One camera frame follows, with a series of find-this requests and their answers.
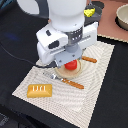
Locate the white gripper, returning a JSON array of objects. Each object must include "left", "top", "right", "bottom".
[{"left": 36, "top": 22, "right": 98, "bottom": 67}]

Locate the red toy tomato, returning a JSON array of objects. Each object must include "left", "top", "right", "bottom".
[{"left": 65, "top": 60, "right": 77, "bottom": 70}]

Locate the yellow toy cheese wedge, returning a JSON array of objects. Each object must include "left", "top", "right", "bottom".
[{"left": 84, "top": 9, "right": 95, "bottom": 17}]

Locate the orange toy bread loaf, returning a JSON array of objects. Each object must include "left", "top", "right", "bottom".
[{"left": 27, "top": 84, "right": 52, "bottom": 98}]

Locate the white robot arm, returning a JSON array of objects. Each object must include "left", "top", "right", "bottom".
[{"left": 17, "top": 0, "right": 98, "bottom": 67}]

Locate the round beige toy plate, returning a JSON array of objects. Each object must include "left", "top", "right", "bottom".
[{"left": 55, "top": 60, "right": 82, "bottom": 79}]

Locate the beige woven placemat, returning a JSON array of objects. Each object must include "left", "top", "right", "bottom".
[{"left": 12, "top": 41, "right": 114, "bottom": 128}]

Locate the grey toy saucepan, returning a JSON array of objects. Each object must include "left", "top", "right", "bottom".
[{"left": 85, "top": 0, "right": 104, "bottom": 24}]

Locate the beige bowl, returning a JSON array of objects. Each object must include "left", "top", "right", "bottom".
[{"left": 116, "top": 4, "right": 128, "bottom": 30}]

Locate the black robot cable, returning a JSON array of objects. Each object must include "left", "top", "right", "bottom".
[{"left": 0, "top": 43, "right": 56, "bottom": 69}]

